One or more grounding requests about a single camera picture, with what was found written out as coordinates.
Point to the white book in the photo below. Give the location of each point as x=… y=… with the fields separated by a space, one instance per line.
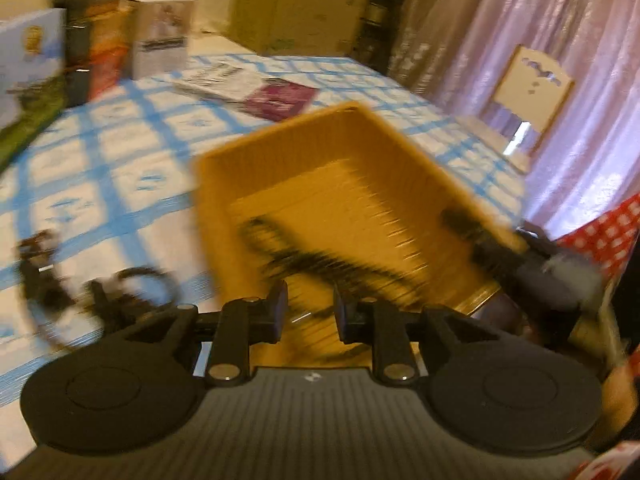
x=220 y=80

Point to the orange black gift box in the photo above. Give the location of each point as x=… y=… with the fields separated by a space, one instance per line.
x=97 y=55

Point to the red dotted cloth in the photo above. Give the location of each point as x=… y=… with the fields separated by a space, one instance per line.
x=605 y=240

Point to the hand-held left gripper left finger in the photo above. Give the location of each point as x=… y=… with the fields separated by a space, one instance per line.
x=278 y=312

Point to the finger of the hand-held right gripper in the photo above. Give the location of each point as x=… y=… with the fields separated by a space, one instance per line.
x=480 y=242

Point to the yellow plastic basket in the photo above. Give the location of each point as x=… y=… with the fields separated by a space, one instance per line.
x=350 y=210

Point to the cardboard box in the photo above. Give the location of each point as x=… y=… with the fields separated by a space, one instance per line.
x=305 y=5

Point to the blue checked tablecloth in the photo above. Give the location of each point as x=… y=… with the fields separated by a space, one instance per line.
x=140 y=160

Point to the wooden chair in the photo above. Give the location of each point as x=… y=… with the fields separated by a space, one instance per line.
x=535 y=90

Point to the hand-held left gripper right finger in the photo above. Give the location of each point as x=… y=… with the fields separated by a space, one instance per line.
x=344 y=316

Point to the dark storage stack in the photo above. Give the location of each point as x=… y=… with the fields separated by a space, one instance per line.
x=380 y=15

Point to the pink curtain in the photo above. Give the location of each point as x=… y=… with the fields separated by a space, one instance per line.
x=500 y=10

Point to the green milk carton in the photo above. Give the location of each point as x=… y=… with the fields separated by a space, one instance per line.
x=30 y=85

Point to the purple flat box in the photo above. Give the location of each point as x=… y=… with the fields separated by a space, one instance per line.
x=282 y=97

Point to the white product box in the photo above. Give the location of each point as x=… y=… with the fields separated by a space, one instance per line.
x=160 y=35

